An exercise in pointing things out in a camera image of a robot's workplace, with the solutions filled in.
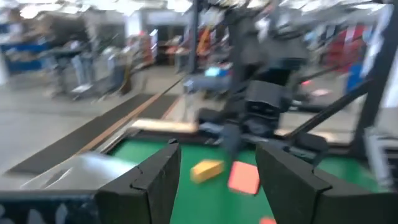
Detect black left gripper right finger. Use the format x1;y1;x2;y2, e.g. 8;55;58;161
255;143;398;224

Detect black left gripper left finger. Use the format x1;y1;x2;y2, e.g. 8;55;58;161
95;139;182;224

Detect yellow rectangular block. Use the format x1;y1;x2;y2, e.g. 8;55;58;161
190;159;225;184

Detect blue storage bins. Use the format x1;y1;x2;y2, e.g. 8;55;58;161
0;40;52;74

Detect black diagonal frame strut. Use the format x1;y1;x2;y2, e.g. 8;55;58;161
284;79;374;140

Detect black rig frame post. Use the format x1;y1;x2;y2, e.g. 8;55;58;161
188;0;200;74
351;2;398;159

